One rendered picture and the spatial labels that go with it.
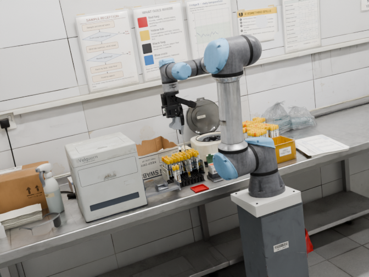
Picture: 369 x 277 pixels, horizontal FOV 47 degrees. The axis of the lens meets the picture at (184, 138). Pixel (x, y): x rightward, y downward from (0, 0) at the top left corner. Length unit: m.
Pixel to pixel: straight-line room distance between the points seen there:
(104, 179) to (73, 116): 0.66
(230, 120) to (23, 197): 1.10
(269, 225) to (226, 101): 0.53
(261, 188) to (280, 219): 0.14
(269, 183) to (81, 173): 0.77
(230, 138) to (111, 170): 0.55
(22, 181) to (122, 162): 0.54
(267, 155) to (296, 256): 0.45
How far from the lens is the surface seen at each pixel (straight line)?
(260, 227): 1.72
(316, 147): 2.37
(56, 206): 2.06
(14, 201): 2.18
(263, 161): 1.68
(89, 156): 1.80
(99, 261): 2.70
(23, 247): 1.85
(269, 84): 2.84
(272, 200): 1.68
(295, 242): 1.83
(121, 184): 1.86
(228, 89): 1.53
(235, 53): 1.51
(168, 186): 1.95
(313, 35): 3.01
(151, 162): 2.19
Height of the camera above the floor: 1.62
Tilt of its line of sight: 15 degrees down
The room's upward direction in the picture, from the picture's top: 9 degrees counter-clockwise
